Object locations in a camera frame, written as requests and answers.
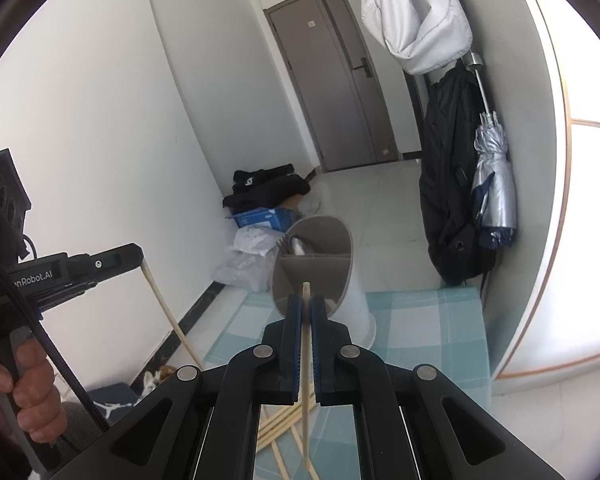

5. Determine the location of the bamboo chopstick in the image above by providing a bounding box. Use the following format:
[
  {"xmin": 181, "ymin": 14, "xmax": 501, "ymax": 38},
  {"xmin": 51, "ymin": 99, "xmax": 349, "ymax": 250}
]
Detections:
[
  {"xmin": 257, "ymin": 396, "xmax": 315, "ymax": 452},
  {"xmin": 290, "ymin": 425, "xmax": 320, "ymax": 480}
]

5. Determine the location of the person's left hand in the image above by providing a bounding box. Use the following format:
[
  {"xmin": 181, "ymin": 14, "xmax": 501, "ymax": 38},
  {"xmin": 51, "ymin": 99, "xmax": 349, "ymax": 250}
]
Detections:
[{"xmin": 0, "ymin": 337, "xmax": 67, "ymax": 443}]

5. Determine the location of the white plastic bag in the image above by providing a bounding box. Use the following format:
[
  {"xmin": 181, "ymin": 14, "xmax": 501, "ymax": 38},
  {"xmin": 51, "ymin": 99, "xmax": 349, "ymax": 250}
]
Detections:
[{"xmin": 212, "ymin": 226, "xmax": 284, "ymax": 292}]

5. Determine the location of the teal plaid placemat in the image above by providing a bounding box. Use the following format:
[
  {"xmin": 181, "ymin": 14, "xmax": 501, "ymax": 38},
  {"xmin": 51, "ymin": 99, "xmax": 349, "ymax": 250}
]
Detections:
[{"xmin": 196, "ymin": 295, "xmax": 506, "ymax": 479}]

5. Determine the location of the metal spoon in holder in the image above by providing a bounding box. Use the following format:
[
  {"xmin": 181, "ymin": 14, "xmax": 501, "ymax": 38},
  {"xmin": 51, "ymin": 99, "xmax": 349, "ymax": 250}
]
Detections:
[{"xmin": 288, "ymin": 235, "xmax": 316, "ymax": 256}]

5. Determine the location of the white grey utensil holder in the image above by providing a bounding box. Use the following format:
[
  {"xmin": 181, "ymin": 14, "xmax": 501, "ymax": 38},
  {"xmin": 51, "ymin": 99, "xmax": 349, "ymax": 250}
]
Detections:
[{"xmin": 271, "ymin": 216, "xmax": 377, "ymax": 349}]

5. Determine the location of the dark blue Jordan box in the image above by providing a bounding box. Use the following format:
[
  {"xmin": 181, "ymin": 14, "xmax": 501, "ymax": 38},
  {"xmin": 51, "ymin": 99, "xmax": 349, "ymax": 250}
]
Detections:
[{"xmin": 88, "ymin": 382, "xmax": 140, "ymax": 426}]

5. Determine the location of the blue cardboard box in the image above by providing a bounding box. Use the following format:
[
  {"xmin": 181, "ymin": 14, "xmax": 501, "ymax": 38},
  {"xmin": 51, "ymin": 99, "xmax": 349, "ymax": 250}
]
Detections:
[{"xmin": 230, "ymin": 207, "xmax": 297, "ymax": 232}]

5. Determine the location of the black hanging backpack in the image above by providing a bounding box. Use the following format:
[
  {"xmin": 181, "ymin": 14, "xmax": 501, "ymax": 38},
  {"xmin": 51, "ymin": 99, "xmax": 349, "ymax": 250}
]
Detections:
[{"xmin": 419, "ymin": 61, "xmax": 495, "ymax": 286}]

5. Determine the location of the black clothing pile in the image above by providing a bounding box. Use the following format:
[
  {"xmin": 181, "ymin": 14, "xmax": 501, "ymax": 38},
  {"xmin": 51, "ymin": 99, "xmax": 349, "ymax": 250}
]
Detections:
[{"xmin": 223, "ymin": 164, "xmax": 311, "ymax": 214}]

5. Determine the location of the silver folded umbrella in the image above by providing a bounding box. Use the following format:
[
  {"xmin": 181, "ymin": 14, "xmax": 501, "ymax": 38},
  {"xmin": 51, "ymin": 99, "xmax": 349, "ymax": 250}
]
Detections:
[{"xmin": 463, "ymin": 52, "xmax": 517, "ymax": 249}]

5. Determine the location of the grey entrance door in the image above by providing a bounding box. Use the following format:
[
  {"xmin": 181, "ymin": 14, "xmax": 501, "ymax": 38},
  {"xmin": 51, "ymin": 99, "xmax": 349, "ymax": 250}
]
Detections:
[{"xmin": 265, "ymin": 0, "xmax": 399, "ymax": 172}]

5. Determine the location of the white hanging bag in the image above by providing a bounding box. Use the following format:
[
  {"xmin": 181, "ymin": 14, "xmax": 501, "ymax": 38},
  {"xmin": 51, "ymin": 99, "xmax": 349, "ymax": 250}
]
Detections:
[{"xmin": 361, "ymin": 0, "xmax": 472, "ymax": 75}]

